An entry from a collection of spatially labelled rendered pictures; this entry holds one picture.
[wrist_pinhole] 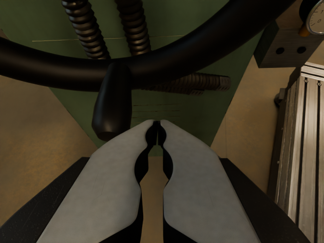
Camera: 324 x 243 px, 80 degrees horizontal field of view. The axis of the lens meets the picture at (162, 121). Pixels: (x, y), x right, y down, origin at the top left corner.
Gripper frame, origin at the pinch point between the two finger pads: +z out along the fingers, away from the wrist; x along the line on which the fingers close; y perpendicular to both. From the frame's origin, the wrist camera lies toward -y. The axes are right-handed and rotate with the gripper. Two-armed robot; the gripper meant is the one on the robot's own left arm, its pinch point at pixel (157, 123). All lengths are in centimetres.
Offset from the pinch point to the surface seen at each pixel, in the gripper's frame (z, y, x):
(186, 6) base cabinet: 23.6, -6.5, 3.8
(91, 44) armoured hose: 10.7, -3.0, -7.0
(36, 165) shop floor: 53, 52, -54
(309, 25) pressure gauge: 18.0, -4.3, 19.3
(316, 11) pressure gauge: 17.1, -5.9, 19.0
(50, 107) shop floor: 79, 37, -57
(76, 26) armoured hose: 9.9, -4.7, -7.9
